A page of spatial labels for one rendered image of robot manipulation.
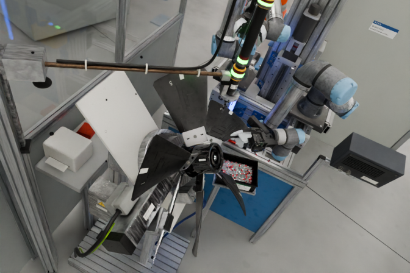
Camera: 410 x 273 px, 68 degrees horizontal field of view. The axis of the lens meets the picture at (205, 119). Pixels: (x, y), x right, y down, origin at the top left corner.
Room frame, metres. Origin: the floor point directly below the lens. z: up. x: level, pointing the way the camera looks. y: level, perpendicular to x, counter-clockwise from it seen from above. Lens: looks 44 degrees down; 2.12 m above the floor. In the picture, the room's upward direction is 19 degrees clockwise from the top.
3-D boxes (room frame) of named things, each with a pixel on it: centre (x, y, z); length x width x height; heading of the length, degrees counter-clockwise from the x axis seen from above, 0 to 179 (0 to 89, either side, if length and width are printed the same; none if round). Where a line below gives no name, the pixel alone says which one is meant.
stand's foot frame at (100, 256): (0.75, 0.17, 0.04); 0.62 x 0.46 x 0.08; 81
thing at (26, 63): (0.58, 0.51, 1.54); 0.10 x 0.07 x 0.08; 116
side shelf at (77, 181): (0.83, 0.51, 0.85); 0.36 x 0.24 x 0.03; 171
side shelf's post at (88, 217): (0.83, 0.51, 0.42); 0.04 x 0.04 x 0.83; 81
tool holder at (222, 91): (0.85, -0.04, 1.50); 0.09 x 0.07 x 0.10; 116
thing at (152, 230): (0.52, 0.07, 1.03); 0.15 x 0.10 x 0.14; 81
